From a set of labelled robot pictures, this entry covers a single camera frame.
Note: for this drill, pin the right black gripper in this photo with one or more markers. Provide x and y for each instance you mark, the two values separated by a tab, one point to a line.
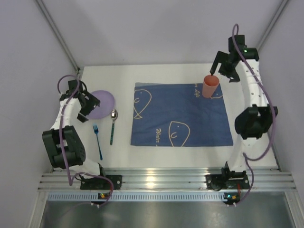
223	62

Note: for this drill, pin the blue fish-print cloth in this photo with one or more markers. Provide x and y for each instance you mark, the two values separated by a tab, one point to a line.
177	115

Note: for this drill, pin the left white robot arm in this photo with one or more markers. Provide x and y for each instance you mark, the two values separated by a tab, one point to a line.
63	145

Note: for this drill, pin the aluminium frame rail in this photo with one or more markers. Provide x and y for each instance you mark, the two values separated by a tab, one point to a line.
157	179

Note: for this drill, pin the blue plastic fork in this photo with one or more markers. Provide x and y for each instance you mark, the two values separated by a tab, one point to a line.
96	131

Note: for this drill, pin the purple plastic plate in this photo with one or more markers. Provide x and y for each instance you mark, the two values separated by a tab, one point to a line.
107	104

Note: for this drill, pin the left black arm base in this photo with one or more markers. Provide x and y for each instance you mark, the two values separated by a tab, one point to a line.
94	183

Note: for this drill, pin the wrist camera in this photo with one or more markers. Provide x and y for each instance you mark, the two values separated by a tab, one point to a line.
237	44
72	86

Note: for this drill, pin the orange plastic cup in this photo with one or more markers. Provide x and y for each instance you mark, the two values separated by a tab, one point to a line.
210	84

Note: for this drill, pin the perforated cable duct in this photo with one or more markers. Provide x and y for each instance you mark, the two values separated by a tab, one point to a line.
143	196

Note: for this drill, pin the spoon with green handle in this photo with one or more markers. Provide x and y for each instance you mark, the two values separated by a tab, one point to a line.
114	116

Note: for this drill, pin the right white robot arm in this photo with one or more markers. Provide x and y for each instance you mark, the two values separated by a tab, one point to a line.
258	115

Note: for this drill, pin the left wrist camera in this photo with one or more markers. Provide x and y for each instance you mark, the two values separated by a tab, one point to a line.
72	86

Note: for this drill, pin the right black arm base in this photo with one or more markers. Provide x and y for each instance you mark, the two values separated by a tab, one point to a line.
227	180

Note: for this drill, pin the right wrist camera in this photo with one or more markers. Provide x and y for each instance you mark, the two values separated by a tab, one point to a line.
237	44

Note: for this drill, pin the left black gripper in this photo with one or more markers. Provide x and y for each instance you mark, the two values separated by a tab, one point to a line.
88	104

